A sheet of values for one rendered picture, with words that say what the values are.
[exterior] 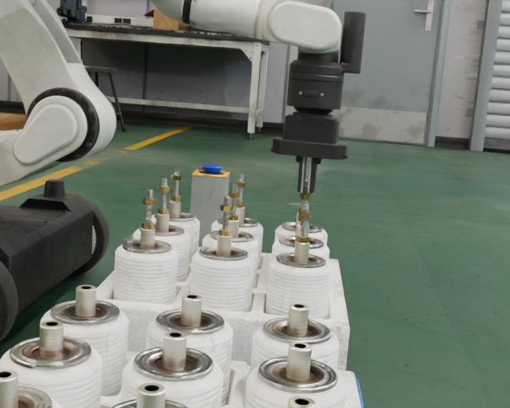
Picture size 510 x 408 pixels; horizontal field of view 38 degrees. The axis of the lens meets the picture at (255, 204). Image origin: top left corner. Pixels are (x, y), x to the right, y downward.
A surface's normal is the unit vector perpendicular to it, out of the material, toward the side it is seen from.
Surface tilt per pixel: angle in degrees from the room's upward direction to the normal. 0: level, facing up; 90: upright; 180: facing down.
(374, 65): 90
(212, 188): 90
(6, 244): 45
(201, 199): 90
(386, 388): 0
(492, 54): 90
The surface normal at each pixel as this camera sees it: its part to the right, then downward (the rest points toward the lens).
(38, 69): -0.11, 0.18
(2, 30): 0.04, 0.55
